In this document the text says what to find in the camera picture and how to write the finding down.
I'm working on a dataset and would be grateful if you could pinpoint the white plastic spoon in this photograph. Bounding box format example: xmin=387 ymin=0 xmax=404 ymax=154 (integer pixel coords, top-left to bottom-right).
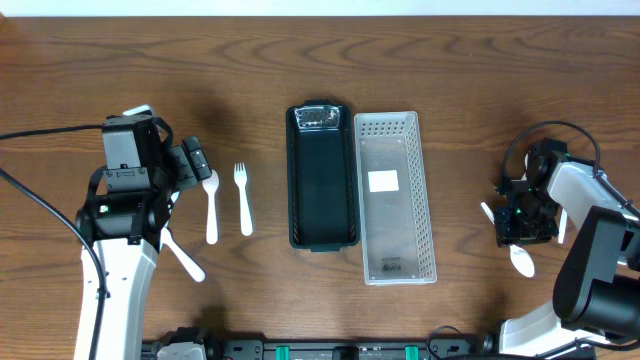
xmin=521 ymin=153 xmax=529 ymax=181
xmin=557 ymin=208 xmax=568 ymax=245
xmin=202 ymin=170 xmax=220 ymax=245
xmin=480 ymin=202 xmax=535 ymax=278

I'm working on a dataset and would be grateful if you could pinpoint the white plastic fork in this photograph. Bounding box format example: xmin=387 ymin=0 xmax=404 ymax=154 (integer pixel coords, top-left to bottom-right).
xmin=160 ymin=227 xmax=206 ymax=283
xmin=234 ymin=163 xmax=253 ymax=236

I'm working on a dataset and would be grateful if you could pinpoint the pale green plastic fork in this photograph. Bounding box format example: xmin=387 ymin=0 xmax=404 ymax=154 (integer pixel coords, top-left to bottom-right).
xmin=170 ymin=192 xmax=180 ymax=204

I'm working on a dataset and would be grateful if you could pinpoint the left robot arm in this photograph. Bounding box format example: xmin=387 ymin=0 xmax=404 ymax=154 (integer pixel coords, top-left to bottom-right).
xmin=74 ymin=105 xmax=214 ymax=359

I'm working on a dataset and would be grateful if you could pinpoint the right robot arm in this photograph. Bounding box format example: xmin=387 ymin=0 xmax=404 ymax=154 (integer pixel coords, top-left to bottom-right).
xmin=487 ymin=139 xmax=639 ymax=359

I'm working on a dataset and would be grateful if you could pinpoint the clear perforated plastic basket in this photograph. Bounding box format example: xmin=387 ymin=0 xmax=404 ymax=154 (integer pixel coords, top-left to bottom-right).
xmin=354 ymin=111 xmax=437 ymax=286

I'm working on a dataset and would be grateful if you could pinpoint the black plastic tray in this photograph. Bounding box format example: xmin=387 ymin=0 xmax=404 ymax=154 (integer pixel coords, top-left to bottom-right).
xmin=285 ymin=100 xmax=360 ymax=252

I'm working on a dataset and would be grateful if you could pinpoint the right black cable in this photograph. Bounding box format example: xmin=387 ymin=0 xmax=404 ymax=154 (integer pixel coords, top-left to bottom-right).
xmin=497 ymin=120 xmax=640 ymax=221

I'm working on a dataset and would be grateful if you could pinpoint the black cable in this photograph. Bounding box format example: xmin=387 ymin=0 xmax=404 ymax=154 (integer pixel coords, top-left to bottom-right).
xmin=497 ymin=120 xmax=640 ymax=221
xmin=0 ymin=123 xmax=110 ymax=360

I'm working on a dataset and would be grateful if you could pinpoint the left black cable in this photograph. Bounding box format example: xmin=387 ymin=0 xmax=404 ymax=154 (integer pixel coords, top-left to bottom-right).
xmin=0 ymin=123 xmax=110 ymax=360

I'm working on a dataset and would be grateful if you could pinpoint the black mounting rail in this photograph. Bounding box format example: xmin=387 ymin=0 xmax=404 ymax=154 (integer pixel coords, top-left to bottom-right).
xmin=141 ymin=327 xmax=498 ymax=360

